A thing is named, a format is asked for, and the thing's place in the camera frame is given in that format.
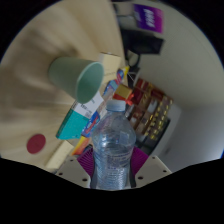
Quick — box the teal book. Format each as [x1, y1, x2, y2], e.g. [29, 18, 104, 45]
[55, 108, 91, 140]

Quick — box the clear plastic water bottle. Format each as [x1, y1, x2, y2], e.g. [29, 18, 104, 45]
[91, 99, 138, 191]

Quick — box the wooden shelf unit with trophies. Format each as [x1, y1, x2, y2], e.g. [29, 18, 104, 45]
[128, 78, 174, 141]

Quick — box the pale yellow booklet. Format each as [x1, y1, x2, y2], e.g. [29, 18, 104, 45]
[98, 51, 123, 84]

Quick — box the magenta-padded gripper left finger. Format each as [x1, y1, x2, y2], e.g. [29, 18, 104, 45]
[54, 147, 95, 189]

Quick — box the white printed booklet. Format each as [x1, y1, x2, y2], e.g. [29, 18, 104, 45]
[71, 91, 105, 118]

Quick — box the purple sign board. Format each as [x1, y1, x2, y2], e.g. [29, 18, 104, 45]
[133, 3, 165, 34]

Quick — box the flat round red coaster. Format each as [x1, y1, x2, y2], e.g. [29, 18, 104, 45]
[26, 133, 47, 155]

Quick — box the blue rounded pamphlet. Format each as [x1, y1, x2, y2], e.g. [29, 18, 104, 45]
[102, 78, 120, 101]

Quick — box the pale green cup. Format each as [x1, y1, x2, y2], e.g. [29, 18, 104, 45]
[47, 56, 105, 105]

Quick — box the blue red printed book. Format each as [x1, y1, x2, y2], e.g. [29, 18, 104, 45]
[81, 111, 102, 138]

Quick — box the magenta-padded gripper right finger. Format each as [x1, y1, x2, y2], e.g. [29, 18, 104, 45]
[130, 146, 173, 189]

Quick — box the yellow gift box red ribbon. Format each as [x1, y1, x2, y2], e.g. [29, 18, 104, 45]
[113, 83, 134, 106]

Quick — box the orange book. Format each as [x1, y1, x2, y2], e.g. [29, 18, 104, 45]
[71, 136, 91, 156]

